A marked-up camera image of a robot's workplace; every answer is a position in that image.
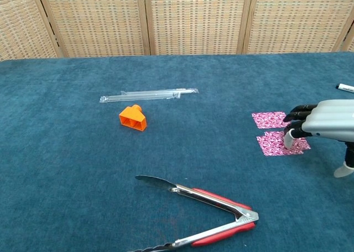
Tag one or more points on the woven bamboo screen panel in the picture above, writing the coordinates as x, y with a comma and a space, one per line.
19, 22
350, 43
96, 19
298, 19
196, 19

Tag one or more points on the teal carpet table mat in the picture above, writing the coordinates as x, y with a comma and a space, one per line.
83, 166

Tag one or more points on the orange plastic block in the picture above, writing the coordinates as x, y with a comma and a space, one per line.
132, 119

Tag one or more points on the clear plastic wrapped stick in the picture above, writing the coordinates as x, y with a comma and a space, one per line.
132, 97
190, 90

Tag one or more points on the pink patterned playing card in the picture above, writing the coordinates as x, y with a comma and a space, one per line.
276, 153
265, 120
276, 141

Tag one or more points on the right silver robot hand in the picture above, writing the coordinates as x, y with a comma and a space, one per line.
332, 119

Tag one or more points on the white black-capped marker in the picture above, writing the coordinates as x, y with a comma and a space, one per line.
345, 88

